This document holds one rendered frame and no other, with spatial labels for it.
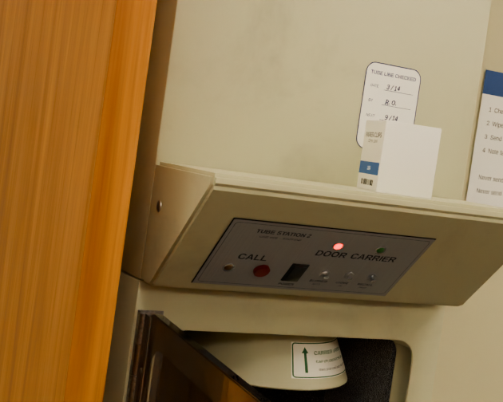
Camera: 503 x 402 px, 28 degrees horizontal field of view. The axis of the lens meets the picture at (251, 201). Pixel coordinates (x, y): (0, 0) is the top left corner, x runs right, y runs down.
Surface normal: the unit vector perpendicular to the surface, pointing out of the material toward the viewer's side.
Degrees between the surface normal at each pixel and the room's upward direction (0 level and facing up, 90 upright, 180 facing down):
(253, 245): 135
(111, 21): 90
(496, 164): 90
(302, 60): 90
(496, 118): 90
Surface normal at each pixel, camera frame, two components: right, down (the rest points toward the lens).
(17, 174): -0.88, -0.10
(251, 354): -0.10, -0.37
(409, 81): 0.45, 0.11
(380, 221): 0.22, 0.78
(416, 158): 0.22, 0.08
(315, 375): 0.62, -0.28
